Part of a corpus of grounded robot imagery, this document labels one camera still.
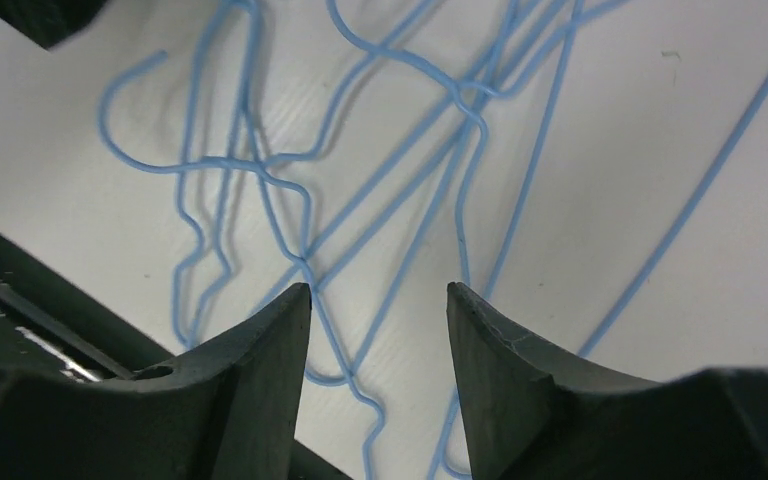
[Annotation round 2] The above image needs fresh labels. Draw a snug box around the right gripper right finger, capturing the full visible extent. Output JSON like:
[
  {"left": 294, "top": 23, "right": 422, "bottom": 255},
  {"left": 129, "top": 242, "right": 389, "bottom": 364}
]
[{"left": 446, "top": 282, "right": 768, "bottom": 479}]

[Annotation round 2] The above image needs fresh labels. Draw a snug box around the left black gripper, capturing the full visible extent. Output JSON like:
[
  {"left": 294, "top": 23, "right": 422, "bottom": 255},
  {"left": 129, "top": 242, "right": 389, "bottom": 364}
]
[{"left": 0, "top": 0, "right": 108, "bottom": 48}]

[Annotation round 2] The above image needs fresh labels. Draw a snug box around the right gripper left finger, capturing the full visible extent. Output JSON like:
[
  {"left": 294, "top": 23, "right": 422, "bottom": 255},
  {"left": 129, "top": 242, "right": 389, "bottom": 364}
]
[{"left": 0, "top": 283, "right": 312, "bottom": 479}]

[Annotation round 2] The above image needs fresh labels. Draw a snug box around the pile of blue hangers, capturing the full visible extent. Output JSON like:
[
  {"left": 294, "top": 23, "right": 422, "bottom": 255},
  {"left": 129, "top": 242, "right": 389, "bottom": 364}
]
[{"left": 98, "top": 1, "right": 768, "bottom": 479}]

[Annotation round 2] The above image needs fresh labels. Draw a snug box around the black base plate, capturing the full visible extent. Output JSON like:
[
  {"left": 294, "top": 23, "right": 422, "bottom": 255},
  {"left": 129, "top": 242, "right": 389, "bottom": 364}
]
[{"left": 0, "top": 235, "right": 342, "bottom": 479}]

